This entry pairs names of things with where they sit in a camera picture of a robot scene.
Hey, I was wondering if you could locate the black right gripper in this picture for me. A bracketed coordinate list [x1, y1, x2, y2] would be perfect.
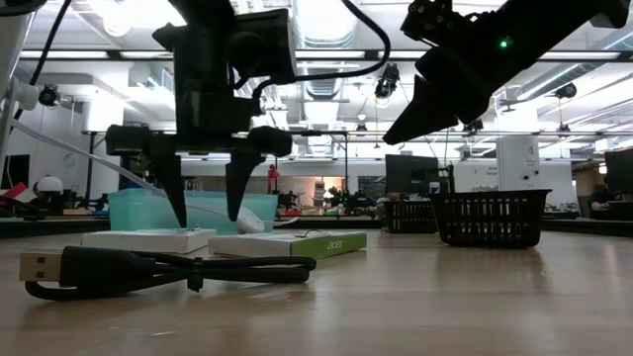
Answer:
[382, 44, 505, 147]

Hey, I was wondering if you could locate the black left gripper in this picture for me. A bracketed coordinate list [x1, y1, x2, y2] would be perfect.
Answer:
[105, 73, 294, 229]

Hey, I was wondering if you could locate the white instruction booklet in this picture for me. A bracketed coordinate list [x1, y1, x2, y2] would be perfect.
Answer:
[207, 230, 368, 261]
[81, 227, 218, 256]

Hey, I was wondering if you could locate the short black USB cable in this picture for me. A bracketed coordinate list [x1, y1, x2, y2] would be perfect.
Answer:
[18, 245, 317, 302]

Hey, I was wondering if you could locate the translucent teal plastic bin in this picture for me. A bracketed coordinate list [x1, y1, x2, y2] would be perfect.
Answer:
[108, 188, 279, 236]

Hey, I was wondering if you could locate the black computer monitor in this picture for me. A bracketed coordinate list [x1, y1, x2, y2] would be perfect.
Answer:
[385, 153, 441, 197]

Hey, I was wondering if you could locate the red standing object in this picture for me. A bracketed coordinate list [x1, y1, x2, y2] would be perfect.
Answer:
[266, 164, 281, 195]

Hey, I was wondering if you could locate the black slotted plastic basket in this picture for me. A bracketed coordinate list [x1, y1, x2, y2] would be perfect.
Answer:
[428, 189, 553, 248]
[383, 200, 439, 234]

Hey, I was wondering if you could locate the white pillar box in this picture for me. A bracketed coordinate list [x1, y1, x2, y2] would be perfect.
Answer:
[496, 135, 543, 192]

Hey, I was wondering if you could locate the white dome object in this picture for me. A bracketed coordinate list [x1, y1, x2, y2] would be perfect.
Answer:
[35, 175, 65, 197]

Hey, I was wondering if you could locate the person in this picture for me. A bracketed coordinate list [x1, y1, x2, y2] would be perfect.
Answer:
[588, 175, 622, 222]

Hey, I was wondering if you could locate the dark computer monitor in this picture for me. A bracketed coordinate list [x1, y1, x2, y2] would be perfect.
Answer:
[603, 147, 633, 195]

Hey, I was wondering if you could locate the black hanging ceiling camera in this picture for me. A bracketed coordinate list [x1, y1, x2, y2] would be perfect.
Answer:
[374, 62, 401, 100]

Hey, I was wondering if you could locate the round white inline switch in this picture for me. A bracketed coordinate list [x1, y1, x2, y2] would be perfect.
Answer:
[235, 206, 266, 234]

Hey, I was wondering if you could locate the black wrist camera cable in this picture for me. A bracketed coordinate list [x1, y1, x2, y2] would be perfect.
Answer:
[251, 0, 392, 100]

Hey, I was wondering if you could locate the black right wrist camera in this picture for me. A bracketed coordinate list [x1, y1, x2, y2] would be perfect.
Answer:
[400, 0, 479, 48]

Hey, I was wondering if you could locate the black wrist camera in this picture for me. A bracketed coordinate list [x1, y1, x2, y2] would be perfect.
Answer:
[229, 8, 298, 86]
[400, 0, 479, 48]

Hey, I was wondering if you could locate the white lamp cable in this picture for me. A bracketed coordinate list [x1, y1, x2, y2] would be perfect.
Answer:
[7, 118, 298, 229]

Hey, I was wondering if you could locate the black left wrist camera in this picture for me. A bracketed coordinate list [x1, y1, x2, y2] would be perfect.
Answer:
[229, 8, 298, 86]

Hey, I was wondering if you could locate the black metal table frame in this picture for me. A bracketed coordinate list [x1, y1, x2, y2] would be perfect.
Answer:
[0, 216, 633, 239]

